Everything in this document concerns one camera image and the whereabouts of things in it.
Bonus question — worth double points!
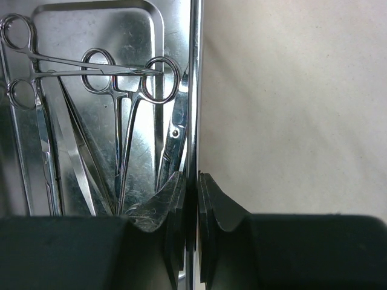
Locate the steel tweezers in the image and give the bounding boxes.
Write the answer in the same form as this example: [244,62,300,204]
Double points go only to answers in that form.
[44,77,113,216]

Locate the steel surgical scissors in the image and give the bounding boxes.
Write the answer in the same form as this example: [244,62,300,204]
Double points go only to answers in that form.
[32,76,63,216]

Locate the steel hemostat large rings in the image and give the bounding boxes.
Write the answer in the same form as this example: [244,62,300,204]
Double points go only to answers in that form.
[80,47,181,214]

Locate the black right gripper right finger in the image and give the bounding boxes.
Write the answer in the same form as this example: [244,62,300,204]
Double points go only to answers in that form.
[198,173,386,289]

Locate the metal instrument tray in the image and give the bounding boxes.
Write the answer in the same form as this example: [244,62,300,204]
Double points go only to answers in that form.
[1,1,203,289]

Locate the steel small scissors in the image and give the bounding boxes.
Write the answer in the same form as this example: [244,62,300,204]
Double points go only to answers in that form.
[156,66,189,191]

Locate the beige cloth wrap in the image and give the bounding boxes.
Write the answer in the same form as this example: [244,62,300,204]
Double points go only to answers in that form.
[200,1,386,219]

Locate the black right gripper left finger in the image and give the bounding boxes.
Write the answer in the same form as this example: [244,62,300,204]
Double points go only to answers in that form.
[1,172,186,289]

